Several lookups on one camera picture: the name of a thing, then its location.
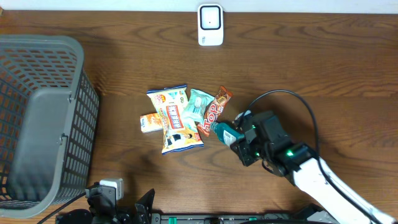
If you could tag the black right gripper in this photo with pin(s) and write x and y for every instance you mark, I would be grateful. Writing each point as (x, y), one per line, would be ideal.
(242, 152)

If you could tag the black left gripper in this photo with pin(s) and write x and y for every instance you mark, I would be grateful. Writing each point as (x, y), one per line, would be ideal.
(122, 219)

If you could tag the blue Listerine mouthwash bottle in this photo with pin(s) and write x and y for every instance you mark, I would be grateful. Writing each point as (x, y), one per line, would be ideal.
(225, 133)

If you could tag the red chocolate bar wrapper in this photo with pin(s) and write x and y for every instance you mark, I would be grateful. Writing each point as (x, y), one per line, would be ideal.
(214, 110)

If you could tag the yellow white wipes packet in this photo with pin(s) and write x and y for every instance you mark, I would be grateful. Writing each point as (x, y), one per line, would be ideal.
(180, 134)

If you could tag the mint green wipes pack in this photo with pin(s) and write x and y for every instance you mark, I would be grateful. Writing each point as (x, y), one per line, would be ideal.
(197, 104)

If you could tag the orange white snack packet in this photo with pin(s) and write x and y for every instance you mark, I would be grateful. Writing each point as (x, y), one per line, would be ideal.
(150, 123)

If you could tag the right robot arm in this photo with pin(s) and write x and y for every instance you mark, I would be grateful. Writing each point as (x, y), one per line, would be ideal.
(310, 173)

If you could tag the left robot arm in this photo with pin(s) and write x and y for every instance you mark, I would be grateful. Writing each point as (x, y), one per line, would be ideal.
(103, 209)

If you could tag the white barcode scanner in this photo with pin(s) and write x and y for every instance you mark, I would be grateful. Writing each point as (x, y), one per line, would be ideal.
(210, 25)

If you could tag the grey plastic shopping basket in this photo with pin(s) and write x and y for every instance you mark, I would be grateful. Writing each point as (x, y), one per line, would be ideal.
(49, 111)

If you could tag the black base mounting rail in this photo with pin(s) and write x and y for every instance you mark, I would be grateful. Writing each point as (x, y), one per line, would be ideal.
(211, 218)

